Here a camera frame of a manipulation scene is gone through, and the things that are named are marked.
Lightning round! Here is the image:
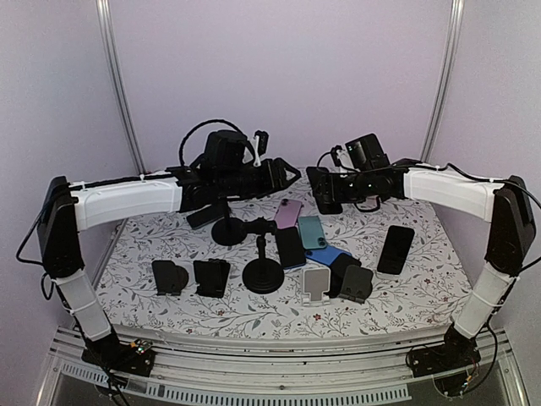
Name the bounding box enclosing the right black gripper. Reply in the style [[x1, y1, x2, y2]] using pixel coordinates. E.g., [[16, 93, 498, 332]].
[[313, 170, 374, 204]]

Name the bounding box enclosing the black folding stand far left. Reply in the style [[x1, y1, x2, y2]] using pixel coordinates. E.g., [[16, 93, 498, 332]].
[[151, 260, 189, 296]]

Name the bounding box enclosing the black folding stand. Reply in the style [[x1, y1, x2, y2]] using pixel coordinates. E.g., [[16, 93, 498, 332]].
[[151, 260, 189, 296], [194, 259, 231, 299]]

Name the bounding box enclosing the pink phone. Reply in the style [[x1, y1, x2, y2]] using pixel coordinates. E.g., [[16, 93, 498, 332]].
[[274, 199, 303, 229]]

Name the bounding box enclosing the white folding stand front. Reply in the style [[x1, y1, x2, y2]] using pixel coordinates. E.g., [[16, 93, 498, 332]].
[[301, 266, 331, 307]]

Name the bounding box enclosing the right aluminium corner post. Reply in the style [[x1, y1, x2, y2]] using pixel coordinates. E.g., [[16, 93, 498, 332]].
[[421, 0, 465, 162]]

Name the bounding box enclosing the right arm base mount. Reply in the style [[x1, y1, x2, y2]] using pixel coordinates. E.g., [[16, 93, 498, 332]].
[[405, 325, 481, 377]]

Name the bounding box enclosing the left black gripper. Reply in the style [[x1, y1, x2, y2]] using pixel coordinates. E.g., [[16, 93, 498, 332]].
[[217, 156, 301, 200]]

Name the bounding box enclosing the white folding stand right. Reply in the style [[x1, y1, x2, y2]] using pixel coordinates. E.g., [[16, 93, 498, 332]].
[[375, 272, 402, 281]]

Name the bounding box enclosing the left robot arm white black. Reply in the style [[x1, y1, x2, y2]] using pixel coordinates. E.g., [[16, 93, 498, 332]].
[[37, 129, 302, 367]]

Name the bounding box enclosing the teal green phone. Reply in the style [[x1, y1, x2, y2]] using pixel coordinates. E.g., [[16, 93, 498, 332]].
[[298, 216, 327, 250]]

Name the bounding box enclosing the white folding stand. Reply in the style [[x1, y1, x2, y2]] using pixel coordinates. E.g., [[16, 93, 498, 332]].
[[301, 266, 331, 307], [375, 272, 402, 281]]

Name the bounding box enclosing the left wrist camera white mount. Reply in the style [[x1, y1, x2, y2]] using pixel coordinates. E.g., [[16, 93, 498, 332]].
[[254, 130, 269, 167]]

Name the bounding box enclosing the black round-base clamp stand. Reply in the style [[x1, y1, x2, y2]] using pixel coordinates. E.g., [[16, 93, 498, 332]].
[[242, 217, 284, 294]]

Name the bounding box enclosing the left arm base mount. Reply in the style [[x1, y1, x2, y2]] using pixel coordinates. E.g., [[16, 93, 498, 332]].
[[81, 333, 156, 377]]

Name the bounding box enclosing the blue phone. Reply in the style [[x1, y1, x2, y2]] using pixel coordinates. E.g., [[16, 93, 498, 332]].
[[305, 245, 352, 266]]

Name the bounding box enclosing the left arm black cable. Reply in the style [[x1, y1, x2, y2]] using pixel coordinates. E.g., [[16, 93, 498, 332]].
[[177, 119, 254, 168]]

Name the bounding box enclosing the floral table mat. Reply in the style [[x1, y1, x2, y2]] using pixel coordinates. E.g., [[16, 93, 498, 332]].
[[96, 200, 471, 340]]

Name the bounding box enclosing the dark grey folding stand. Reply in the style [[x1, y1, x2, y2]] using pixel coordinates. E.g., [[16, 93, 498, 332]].
[[339, 265, 374, 304]]

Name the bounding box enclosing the aluminium corner post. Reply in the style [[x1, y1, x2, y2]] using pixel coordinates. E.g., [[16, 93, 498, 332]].
[[96, 0, 146, 173], [421, 0, 465, 162]]

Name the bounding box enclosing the left aluminium corner post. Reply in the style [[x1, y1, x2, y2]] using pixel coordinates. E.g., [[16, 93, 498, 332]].
[[96, 0, 146, 173]]

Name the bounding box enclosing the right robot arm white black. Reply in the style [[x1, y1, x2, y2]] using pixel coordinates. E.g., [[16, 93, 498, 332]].
[[309, 134, 538, 369]]

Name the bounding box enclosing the front aluminium rail frame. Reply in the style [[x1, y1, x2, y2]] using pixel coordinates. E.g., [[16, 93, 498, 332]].
[[36, 327, 529, 406]]

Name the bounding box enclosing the black phone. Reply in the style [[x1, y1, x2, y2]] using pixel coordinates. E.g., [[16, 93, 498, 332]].
[[376, 225, 415, 275], [306, 167, 343, 215], [327, 254, 362, 299], [276, 227, 306, 270]]

